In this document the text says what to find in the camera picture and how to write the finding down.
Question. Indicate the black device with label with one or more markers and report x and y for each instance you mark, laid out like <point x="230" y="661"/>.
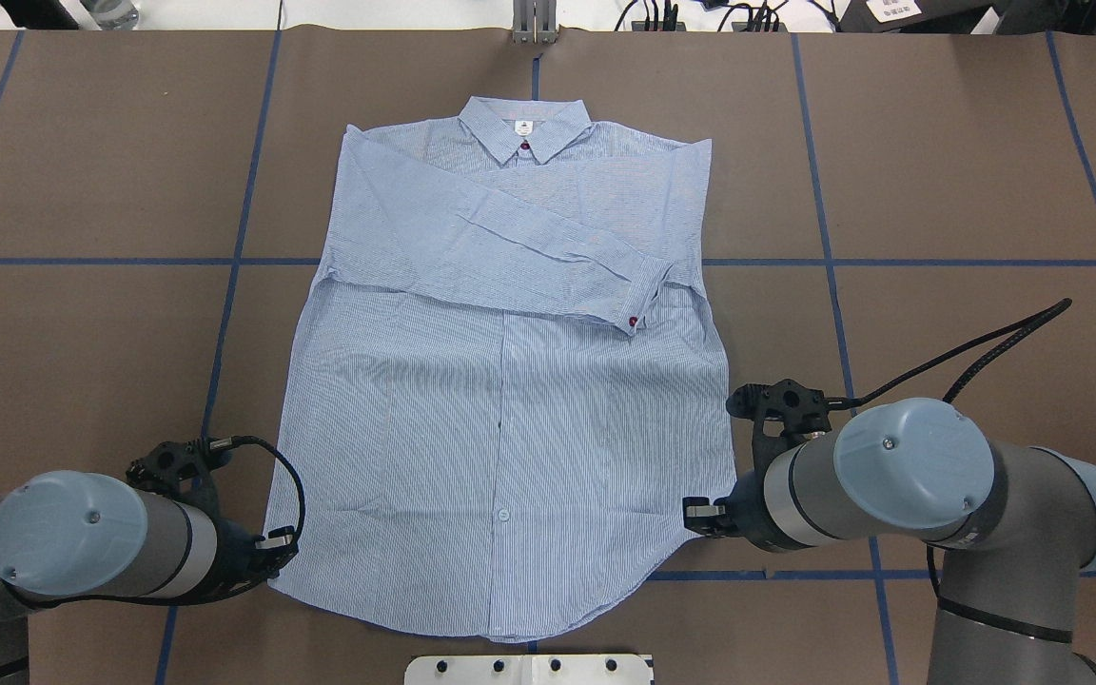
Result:
<point x="918" y="17"/>

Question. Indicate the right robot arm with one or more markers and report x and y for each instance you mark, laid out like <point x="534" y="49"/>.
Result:
<point x="1016" y="524"/>

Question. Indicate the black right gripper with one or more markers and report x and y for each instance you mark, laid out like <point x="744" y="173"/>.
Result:
<point x="747" y="508"/>

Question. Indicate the grey aluminium frame post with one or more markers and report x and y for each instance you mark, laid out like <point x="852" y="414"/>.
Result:
<point x="535" y="22"/>

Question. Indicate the blue striped button shirt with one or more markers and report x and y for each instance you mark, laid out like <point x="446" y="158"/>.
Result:
<point x="506" y="376"/>

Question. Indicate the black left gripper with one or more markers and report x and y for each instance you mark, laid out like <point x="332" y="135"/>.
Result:
<point x="237" y="553"/>

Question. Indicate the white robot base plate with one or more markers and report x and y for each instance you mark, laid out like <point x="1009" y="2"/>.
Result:
<point x="532" y="669"/>

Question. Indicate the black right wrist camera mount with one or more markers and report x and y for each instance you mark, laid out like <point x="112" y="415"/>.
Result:
<point x="783" y="414"/>

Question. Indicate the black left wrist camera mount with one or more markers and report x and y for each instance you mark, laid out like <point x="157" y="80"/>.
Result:
<point x="182" y="471"/>

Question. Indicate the clear water bottle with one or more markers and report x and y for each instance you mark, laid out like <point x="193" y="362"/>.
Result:
<point x="112" y="14"/>

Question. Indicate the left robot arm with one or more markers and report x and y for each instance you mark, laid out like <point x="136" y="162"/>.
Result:
<point x="68" y="536"/>

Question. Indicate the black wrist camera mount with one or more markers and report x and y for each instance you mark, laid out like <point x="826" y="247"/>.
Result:
<point x="783" y="414"/>
<point x="182" y="471"/>

